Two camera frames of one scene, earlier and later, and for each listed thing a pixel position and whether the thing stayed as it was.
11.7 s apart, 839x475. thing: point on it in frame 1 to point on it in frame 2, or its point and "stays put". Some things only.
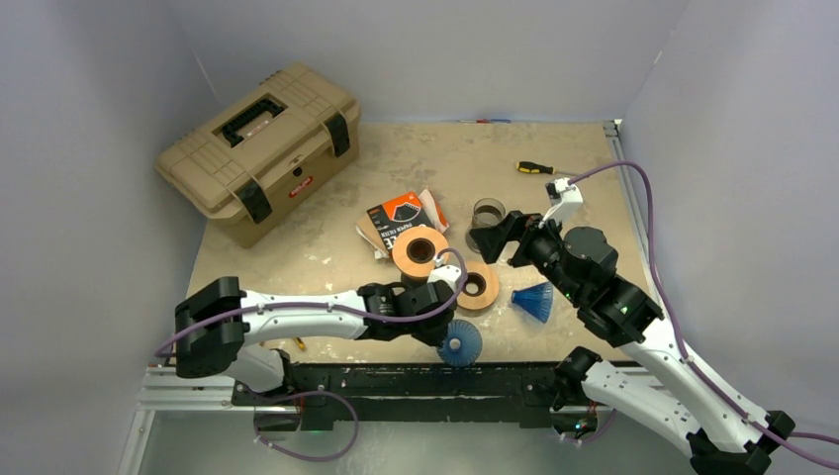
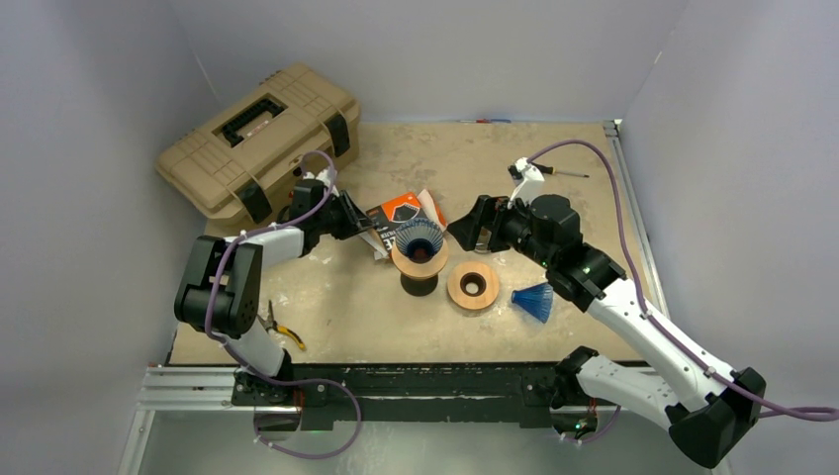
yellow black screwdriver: x=534 y=167 stays put
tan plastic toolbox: x=240 y=166 stays put
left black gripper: x=434 y=337 to x=363 y=220
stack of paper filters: x=371 y=236 stays put
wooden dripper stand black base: x=414 y=251 stays put
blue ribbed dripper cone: x=462 y=343 to x=419 y=239
